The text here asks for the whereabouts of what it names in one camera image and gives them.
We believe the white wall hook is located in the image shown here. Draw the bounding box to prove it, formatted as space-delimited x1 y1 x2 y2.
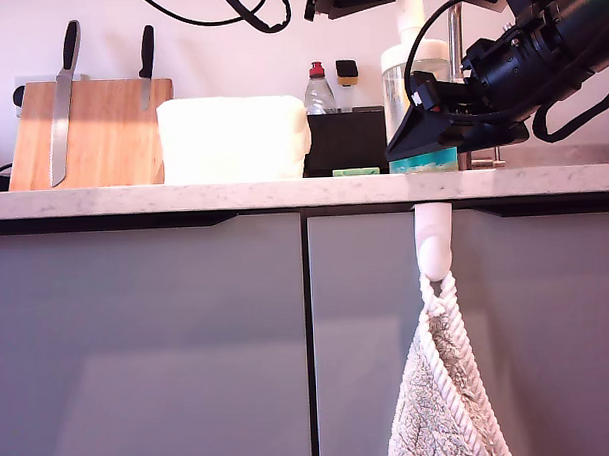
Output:
412 202 456 281

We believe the black sink caddy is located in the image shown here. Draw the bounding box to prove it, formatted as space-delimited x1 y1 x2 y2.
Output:
299 103 390 178

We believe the beige hanging towel, rope loop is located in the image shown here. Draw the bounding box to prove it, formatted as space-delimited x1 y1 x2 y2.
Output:
377 268 515 456

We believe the black dish brush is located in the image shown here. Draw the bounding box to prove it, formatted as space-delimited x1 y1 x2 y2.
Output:
334 58 361 113

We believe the grey cabinet door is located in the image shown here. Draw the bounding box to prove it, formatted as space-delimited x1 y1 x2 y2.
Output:
0 211 312 456
306 202 609 456

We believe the wooden magnetic knife block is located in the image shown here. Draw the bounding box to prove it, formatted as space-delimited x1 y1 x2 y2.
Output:
4 75 178 192

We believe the red-capped dish soap bottle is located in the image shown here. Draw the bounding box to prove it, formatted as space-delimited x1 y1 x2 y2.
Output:
302 60 339 116

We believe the white plastic container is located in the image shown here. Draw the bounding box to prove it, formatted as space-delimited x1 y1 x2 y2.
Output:
155 93 315 186

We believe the black-handled bread knife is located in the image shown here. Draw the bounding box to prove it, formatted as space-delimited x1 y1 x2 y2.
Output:
44 19 87 189

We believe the small black-handled knife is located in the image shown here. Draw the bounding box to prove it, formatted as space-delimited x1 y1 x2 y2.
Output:
135 24 158 114

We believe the steel kitchen tap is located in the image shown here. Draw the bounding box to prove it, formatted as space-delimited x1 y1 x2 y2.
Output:
446 3 508 173

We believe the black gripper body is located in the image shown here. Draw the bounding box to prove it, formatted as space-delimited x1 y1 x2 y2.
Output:
405 18 557 128

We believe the clear soap dispenser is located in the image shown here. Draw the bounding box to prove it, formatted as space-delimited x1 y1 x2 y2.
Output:
379 0 459 175

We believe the green sponge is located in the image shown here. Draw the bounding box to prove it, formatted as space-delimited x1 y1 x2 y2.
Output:
331 165 382 178

